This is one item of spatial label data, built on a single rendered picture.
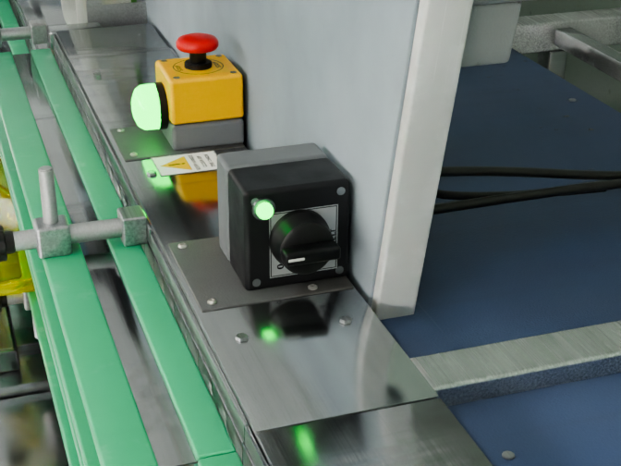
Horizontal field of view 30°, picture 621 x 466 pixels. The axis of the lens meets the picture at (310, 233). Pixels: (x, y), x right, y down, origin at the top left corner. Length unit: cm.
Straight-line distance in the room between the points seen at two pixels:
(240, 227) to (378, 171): 11
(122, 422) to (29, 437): 52
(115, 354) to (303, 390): 15
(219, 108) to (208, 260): 24
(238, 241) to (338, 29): 17
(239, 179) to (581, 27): 85
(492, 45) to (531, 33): 77
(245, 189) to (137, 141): 32
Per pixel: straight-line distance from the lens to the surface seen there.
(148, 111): 109
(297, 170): 85
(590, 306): 90
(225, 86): 109
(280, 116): 100
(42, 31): 151
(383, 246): 81
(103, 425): 75
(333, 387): 74
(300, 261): 81
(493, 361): 78
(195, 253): 90
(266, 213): 81
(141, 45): 143
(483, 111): 127
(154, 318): 86
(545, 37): 157
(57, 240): 95
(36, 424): 128
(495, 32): 79
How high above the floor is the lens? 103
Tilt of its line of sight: 17 degrees down
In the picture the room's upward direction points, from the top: 98 degrees counter-clockwise
